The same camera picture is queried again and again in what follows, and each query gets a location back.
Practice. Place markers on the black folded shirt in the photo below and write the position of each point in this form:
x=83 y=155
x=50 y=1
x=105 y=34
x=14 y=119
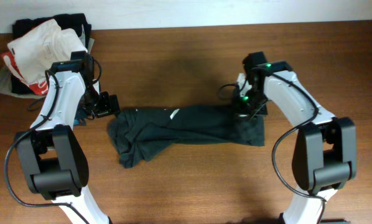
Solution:
x=77 y=22

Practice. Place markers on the dark teal t-shirt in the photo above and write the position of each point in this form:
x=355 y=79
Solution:
x=142 y=134

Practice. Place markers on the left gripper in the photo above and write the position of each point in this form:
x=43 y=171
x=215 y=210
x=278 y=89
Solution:
x=111 y=105

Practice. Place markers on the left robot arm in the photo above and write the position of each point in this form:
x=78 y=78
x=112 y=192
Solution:
x=52 y=161

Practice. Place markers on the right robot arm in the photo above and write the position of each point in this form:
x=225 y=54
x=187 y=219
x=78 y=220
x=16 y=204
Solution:
x=324 y=157

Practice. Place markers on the red and white folded shirt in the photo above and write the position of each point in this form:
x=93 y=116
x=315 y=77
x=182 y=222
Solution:
x=19 y=84

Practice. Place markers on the grey folded shirt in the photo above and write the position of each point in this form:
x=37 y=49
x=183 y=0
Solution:
x=6 y=87

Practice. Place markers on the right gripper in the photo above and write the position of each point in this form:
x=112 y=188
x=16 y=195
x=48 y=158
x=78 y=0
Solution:
x=240 y=112

